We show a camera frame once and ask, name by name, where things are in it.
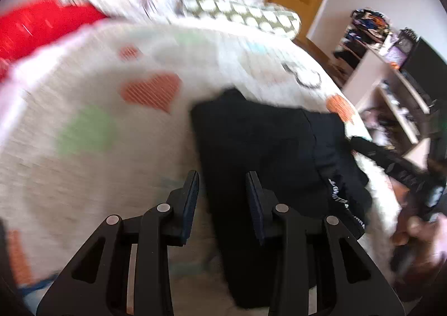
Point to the person's right hand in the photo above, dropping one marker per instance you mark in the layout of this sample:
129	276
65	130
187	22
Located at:
417	235

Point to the white desk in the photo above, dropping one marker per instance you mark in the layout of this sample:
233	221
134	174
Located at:
391	92

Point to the black monitor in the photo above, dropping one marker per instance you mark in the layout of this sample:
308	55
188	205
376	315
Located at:
426	61

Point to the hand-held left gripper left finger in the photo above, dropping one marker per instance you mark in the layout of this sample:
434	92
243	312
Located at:
187	211

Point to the quilted heart-pattern blanket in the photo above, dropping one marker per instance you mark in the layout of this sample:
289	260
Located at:
104	162

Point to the green polka-dot pillow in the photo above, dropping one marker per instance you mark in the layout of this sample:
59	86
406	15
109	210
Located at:
244	12

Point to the pink bed sheet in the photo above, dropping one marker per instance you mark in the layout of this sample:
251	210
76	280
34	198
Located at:
8	99

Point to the pile of clothes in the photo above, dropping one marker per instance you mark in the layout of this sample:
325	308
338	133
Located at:
366	30

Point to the black pants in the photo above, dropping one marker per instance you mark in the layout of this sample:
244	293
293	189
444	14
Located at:
265	141

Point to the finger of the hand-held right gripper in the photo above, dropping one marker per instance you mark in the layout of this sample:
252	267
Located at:
387	159

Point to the large red embroidered pillow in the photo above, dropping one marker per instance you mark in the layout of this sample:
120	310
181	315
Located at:
38	30

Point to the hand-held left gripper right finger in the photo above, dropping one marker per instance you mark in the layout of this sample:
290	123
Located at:
256	211

